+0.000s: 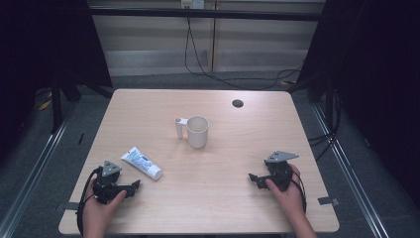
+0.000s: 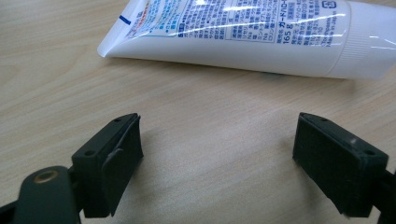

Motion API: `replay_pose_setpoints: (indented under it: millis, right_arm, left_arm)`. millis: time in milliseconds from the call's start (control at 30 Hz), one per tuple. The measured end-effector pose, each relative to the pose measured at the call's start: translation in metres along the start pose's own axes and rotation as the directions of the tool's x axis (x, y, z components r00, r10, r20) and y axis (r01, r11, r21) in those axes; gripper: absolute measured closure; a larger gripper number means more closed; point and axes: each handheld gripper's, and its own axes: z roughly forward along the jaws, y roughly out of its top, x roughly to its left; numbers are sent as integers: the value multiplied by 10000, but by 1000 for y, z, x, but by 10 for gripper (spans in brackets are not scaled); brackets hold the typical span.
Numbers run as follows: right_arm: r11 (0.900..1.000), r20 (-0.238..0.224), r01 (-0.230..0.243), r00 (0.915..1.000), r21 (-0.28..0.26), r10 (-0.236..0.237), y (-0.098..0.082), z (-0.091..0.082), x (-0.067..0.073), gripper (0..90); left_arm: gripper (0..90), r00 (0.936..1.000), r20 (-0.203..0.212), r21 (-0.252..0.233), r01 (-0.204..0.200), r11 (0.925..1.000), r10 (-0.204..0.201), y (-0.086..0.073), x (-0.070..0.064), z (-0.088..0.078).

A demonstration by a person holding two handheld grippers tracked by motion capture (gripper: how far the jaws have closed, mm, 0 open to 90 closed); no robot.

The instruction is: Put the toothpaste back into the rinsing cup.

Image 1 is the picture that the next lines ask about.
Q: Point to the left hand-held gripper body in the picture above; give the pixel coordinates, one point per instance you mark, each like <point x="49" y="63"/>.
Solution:
<point x="110" y="169"/>

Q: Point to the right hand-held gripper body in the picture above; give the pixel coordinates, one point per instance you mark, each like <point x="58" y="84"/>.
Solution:
<point x="280" y="172"/>

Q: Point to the person's right hand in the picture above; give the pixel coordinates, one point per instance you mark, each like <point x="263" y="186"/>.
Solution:
<point x="290" y="198"/>

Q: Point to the person's left hand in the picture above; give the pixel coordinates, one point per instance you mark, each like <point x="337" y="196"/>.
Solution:
<point x="99" y="211"/>

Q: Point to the white and blue toothpaste tube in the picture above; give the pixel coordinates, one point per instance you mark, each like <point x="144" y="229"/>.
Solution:
<point x="142" y="163"/>

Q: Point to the small black floor strip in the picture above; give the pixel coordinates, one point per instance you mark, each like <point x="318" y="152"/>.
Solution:
<point x="81" y="139"/>

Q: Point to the grey tape strip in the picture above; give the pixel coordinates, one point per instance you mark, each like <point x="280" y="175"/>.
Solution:
<point x="72" y="206"/>
<point x="327" y="200"/>

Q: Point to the black stand leg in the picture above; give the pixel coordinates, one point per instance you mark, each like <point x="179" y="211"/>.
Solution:
<point x="56" y="105"/>

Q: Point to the yellow floor tape piece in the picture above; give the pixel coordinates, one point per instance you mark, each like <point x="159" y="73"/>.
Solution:
<point x="44" y="105"/>

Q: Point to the black curtain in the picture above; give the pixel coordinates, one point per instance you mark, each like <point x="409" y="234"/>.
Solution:
<point x="39" y="49"/>
<point x="379" y="82"/>

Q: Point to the black horizontal bar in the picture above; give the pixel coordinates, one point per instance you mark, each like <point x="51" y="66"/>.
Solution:
<point x="204" y="14"/>

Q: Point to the metal floor rail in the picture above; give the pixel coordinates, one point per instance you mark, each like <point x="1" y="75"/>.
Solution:
<point x="353" y="178"/>
<point x="29" y="181"/>

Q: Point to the white wall socket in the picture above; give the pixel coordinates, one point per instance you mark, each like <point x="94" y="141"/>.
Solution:
<point x="192" y="3"/>

